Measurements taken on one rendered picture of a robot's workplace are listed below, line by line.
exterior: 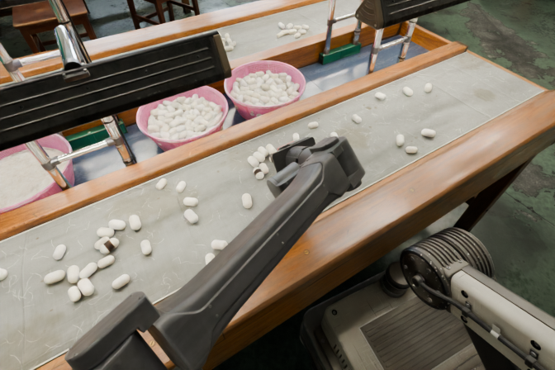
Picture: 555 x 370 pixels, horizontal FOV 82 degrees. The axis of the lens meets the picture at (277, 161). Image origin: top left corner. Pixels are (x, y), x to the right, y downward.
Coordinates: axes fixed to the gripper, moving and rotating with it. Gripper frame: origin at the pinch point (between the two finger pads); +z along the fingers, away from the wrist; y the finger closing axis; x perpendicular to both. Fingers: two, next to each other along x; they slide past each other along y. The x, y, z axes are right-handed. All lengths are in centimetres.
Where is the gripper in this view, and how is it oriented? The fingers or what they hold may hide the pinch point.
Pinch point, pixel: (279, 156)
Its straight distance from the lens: 74.0
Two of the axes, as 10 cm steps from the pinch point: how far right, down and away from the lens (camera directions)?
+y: -8.6, 3.9, -3.4
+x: 3.3, 9.2, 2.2
